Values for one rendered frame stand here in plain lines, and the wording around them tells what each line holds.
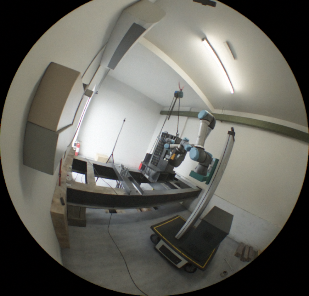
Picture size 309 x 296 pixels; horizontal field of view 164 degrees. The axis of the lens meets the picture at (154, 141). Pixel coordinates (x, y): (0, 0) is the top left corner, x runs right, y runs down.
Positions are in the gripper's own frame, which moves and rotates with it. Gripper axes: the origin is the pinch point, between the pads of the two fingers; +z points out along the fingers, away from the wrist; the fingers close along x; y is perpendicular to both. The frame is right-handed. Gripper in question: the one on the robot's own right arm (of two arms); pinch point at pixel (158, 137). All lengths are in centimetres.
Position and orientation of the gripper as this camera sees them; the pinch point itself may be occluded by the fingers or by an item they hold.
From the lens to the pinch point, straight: 194.3
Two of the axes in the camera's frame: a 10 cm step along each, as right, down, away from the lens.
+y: -3.6, 9.3, -0.3
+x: 5.3, 2.3, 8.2
